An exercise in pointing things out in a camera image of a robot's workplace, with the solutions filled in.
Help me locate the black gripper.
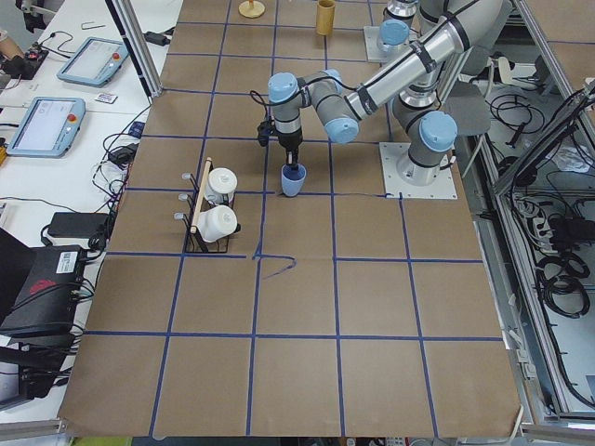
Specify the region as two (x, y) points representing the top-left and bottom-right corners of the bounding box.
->
(275, 130), (303, 167)

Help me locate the light blue plastic cup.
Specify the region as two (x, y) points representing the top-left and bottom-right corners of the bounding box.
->
(281, 164), (307, 197)

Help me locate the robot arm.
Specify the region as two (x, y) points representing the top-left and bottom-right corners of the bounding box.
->
(377, 0), (418, 51)
(258, 1), (504, 167)

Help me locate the white mug far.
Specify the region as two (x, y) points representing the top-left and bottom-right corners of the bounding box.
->
(205, 167), (238, 205)

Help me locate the white mug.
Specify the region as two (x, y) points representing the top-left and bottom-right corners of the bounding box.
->
(205, 167), (238, 205)
(198, 205), (240, 243)

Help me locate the white mug near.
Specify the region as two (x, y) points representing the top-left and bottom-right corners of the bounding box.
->
(198, 205), (240, 243)

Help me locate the bamboo cylinder holder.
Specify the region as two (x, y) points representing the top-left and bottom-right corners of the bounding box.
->
(316, 0), (336, 36)

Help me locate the wooden mug tree stand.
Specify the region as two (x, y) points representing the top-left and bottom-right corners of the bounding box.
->
(238, 0), (266, 19)

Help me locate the far teach pendant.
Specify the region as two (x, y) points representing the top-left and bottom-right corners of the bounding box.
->
(57, 37), (129, 87)

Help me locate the teach pendant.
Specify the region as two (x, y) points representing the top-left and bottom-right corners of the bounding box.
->
(7, 97), (86, 158)
(57, 37), (129, 87)

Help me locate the near teach pendant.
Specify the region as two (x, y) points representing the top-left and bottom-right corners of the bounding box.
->
(7, 97), (86, 158)

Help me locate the black power adapter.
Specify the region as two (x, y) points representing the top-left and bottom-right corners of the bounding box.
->
(47, 212), (108, 239)

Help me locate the black computer box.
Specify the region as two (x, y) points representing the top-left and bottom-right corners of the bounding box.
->
(1, 230), (86, 338)

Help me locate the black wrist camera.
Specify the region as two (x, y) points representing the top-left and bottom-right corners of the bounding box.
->
(257, 119), (275, 148)

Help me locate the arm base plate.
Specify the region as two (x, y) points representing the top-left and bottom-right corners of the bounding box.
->
(364, 20), (417, 63)
(379, 142), (457, 200)

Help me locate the black wire mug rack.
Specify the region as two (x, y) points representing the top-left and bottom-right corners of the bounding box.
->
(178, 164), (241, 253)

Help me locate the aluminium frame post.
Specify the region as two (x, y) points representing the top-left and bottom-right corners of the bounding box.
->
(105, 0), (163, 98)

